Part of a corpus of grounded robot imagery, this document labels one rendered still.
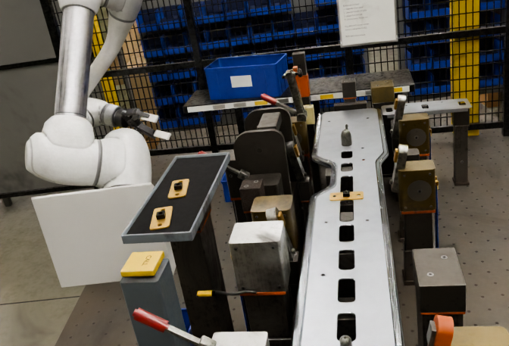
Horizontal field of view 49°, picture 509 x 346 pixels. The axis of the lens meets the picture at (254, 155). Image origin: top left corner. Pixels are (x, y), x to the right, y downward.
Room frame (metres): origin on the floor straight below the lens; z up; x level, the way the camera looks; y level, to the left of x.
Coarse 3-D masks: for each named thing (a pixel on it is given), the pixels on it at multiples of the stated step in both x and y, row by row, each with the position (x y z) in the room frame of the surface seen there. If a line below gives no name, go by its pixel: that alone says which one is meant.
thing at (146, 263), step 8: (136, 256) 0.84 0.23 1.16; (144, 256) 0.84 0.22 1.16; (152, 256) 0.84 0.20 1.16; (160, 256) 0.83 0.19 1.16; (128, 264) 0.82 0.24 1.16; (136, 264) 0.82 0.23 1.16; (144, 264) 0.81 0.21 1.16; (152, 264) 0.81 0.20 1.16; (120, 272) 0.80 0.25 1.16; (128, 272) 0.80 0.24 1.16; (136, 272) 0.80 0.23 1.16; (144, 272) 0.79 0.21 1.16; (152, 272) 0.79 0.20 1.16
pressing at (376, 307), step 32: (320, 128) 1.74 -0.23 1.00; (352, 128) 1.69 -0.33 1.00; (384, 128) 1.66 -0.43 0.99; (320, 160) 1.48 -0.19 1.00; (352, 160) 1.45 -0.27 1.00; (384, 160) 1.43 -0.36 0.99; (320, 192) 1.27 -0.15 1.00; (384, 192) 1.23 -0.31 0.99; (320, 224) 1.12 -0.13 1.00; (352, 224) 1.10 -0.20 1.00; (384, 224) 1.08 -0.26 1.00; (320, 256) 0.99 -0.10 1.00; (384, 256) 0.96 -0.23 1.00; (320, 288) 0.88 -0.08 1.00; (384, 288) 0.85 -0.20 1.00; (320, 320) 0.79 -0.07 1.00; (384, 320) 0.77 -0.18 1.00
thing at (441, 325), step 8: (440, 320) 0.62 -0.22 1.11; (448, 320) 0.62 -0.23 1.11; (432, 328) 0.62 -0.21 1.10; (440, 328) 0.61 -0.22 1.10; (448, 328) 0.61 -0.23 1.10; (432, 336) 0.62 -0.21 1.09; (440, 336) 0.61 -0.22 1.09; (448, 336) 0.61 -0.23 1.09; (432, 344) 0.62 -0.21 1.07; (440, 344) 0.61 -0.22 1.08; (448, 344) 0.61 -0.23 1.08
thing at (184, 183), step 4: (176, 180) 1.13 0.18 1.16; (180, 180) 1.13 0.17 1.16; (184, 180) 1.13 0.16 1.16; (188, 180) 1.12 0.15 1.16; (172, 184) 1.12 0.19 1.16; (176, 184) 1.09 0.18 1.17; (180, 184) 1.09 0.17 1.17; (184, 184) 1.11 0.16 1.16; (188, 184) 1.11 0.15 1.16; (172, 188) 1.10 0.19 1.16; (176, 188) 1.08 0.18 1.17; (180, 188) 1.08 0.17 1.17; (184, 188) 1.09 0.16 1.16; (172, 192) 1.07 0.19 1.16; (176, 192) 1.07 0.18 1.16; (180, 192) 1.07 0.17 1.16; (184, 192) 1.06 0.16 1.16; (168, 196) 1.06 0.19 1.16; (172, 196) 1.05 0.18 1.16; (176, 196) 1.05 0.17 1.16; (180, 196) 1.05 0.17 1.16; (184, 196) 1.05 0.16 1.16
